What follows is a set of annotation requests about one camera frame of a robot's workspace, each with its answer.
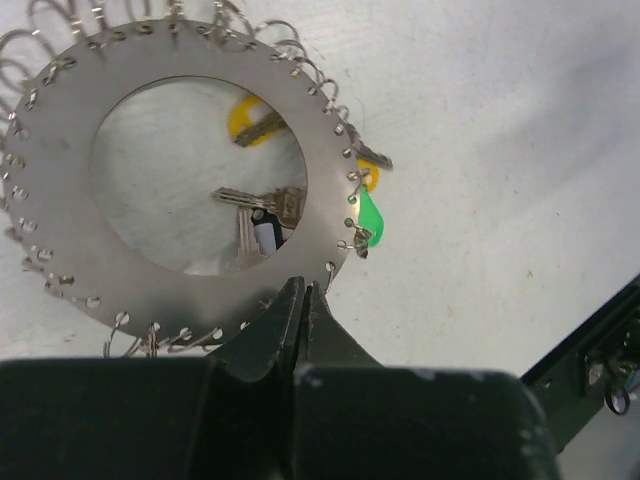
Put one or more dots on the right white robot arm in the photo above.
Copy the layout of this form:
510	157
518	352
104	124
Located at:
590	369

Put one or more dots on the yellow key tag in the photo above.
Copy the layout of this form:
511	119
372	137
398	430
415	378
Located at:
252	122

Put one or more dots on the black key tag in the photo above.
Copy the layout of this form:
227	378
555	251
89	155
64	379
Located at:
268	231

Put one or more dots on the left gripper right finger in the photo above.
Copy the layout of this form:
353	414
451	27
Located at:
322	340

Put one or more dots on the green key tag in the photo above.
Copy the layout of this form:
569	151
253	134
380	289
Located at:
370	218

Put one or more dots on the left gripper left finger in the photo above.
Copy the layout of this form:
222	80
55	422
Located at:
268	345

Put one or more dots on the metal disc keyring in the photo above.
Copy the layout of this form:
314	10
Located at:
123	186

